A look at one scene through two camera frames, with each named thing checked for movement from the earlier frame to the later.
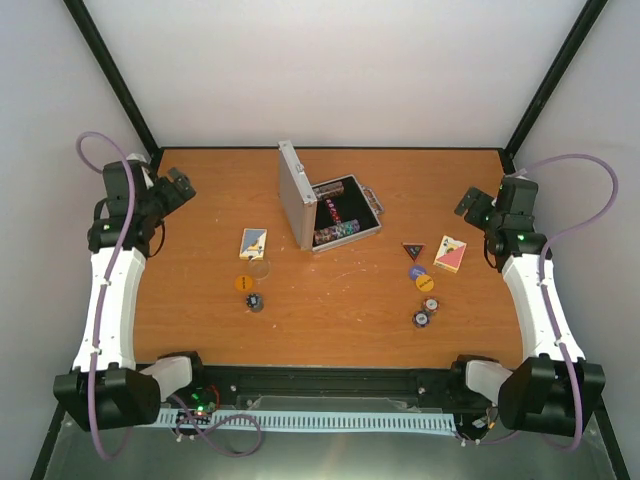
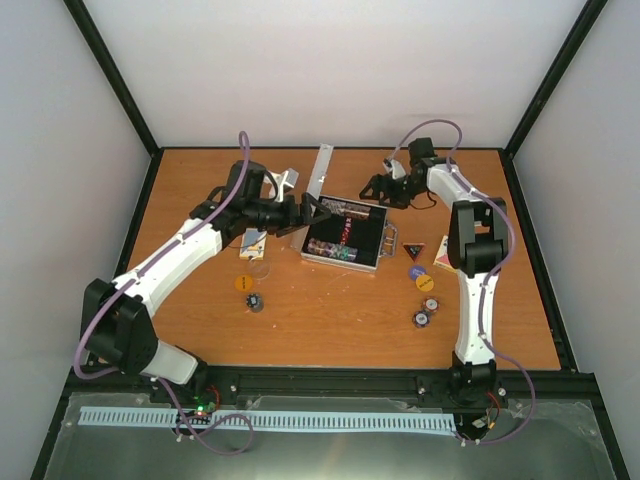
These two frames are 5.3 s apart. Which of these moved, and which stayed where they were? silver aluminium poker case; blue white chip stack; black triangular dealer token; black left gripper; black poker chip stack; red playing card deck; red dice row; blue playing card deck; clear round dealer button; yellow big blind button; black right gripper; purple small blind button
Moved: red dice row; black right gripper; silver aluminium poker case; black left gripper
Stayed: purple small blind button; red playing card deck; black poker chip stack; blue white chip stack; blue playing card deck; clear round dealer button; black triangular dealer token; yellow big blind button
